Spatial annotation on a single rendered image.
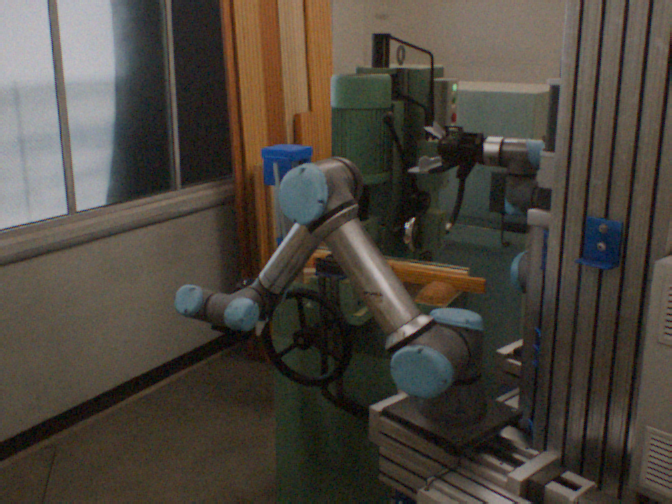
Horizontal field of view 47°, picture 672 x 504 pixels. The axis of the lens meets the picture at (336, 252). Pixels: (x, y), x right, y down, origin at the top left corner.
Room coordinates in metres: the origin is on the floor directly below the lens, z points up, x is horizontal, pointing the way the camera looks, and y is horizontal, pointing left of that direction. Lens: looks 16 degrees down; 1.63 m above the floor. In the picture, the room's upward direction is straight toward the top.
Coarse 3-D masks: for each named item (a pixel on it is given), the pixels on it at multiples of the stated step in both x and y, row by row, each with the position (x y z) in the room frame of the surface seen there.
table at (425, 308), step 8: (296, 280) 2.23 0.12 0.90; (408, 288) 2.16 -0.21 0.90; (416, 288) 2.16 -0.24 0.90; (416, 296) 2.08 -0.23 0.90; (456, 296) 2.09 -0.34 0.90; (464, 296) 2.15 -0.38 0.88; (416, 304) 2.03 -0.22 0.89; (424, 304) 2.02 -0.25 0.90; (432, 304) 2.02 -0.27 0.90; (448, 304) 2.03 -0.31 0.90; (456, 304) 2.09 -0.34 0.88; (464, 304) 2.15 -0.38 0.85; (304, 312) 2.09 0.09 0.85; (312, 312) 2.08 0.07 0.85; (328, 312) 2.06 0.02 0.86; (360, 312) 2.04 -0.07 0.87; (368, 312) 2.06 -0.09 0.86; (424, 312) 2.02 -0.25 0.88; (352, 320) 2.02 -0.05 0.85; (360, 320) 2.01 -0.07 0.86
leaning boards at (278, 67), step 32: (224, 0) 3.72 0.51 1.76; (256, 0) 3.87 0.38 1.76; (288, 0) 4.11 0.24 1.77; (320, 0) 4.34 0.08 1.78; (224, 32) 3.71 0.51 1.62; (256, 32) 3.85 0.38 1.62; (288, 32) 4.09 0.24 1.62; (320, 32) 4.32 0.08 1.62; (256, 64) 3.83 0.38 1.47; (288, 64) 4.07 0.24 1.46; (320, 64) 4.30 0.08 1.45; (256, 96) 3.81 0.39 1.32; (288, 96) 4.05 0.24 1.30; (320, 96) 4.28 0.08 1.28; (256, 128) 3.79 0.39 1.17; (288, 128) 4.03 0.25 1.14; (320, 128) 4.26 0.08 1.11; (256, 160) 3.77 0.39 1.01; (320, 160) 4.24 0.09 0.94; (256, 192) 3.63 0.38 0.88; (256, 224) 3.73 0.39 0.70; (256, 256) 3.71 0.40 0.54; (256, 352) 3.70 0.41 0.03
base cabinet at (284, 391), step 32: (288, 352) 2.23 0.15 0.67; (352, 352) 2.13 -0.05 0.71; (288, 384) 2.23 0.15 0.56; (352, 384) 2.13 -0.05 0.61; (384, 384) 2.08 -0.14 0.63; (288, 416) 2.23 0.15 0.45; (320, 416) 2.17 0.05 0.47; (352, 416) 2.12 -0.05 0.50; (288, 448) 2.23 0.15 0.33; (320, 448) 2.17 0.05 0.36; (352, 448) 2.12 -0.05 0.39; (288, 480) 2.23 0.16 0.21; (320, 480) 2.17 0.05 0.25; (352, 480) 2.12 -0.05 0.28
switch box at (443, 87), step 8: (440, 80) 2.47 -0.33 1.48; (448, 80) 2.46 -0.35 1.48; (456, 80) 2.53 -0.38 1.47; (440, 88) 2.47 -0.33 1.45; (448, 88) 2.46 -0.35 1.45; (456, 88) 2.53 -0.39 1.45; (440, 96) 2.47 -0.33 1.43; (448, 96) 2.46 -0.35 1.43; (456, 96) 2.53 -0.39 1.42; (440, 104) 2.47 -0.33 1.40; (448, 104) 2.46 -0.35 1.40; (456, 104) 2.53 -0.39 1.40; (440, 112) 2.47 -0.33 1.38; (448, 112) 2.47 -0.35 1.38; (456, 112) 2.54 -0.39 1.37; (440, 120) 2.47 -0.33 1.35; (448, 120) 2.47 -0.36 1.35; (456, 120) 2.54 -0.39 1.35
